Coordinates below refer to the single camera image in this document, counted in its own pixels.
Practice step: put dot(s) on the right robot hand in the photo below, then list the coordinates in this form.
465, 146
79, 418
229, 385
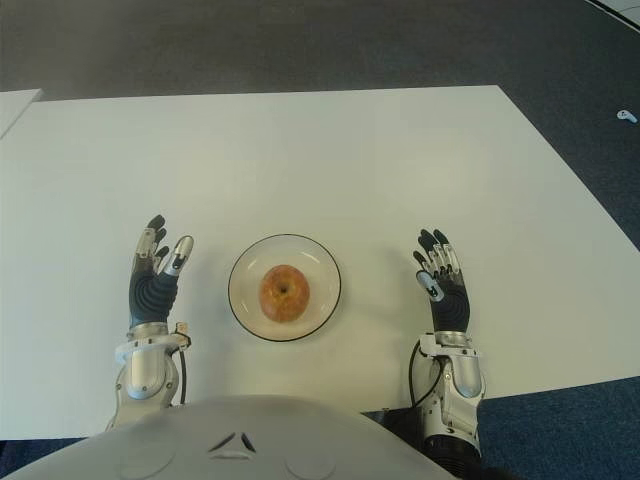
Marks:
450, 307

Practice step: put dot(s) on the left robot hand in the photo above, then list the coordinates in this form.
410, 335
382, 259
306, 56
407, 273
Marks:
150, 297

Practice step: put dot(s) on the red yellow apple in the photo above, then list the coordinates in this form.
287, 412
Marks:
284, 295

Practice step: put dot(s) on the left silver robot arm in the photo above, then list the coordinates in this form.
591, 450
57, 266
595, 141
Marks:
145, 375

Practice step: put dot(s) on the white plate with black rim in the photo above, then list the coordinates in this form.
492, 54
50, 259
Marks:
245, 300

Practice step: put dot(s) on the grey robot torso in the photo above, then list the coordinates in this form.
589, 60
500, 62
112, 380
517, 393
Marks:
225, 445

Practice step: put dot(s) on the neighbouring white table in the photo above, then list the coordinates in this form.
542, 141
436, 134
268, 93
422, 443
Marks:
15, 107

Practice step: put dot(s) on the small white floor object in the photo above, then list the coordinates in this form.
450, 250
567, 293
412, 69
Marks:
625, 116

